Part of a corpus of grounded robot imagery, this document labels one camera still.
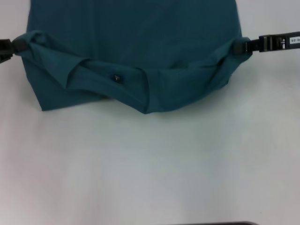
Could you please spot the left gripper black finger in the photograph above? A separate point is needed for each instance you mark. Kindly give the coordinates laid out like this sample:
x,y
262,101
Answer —
x,y
18,45

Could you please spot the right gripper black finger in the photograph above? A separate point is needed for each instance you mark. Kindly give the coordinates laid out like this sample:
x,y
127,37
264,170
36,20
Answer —
x,y
243,47

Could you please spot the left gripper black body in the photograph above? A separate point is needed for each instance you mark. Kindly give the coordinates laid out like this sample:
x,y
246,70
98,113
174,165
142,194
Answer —
x,y
3,50

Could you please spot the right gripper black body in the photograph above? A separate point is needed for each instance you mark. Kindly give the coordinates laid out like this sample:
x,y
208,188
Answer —
x,y
281,42

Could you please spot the teal blue printed t-shirt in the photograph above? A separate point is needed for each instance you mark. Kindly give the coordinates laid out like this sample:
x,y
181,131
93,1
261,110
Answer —
x,y
140,58

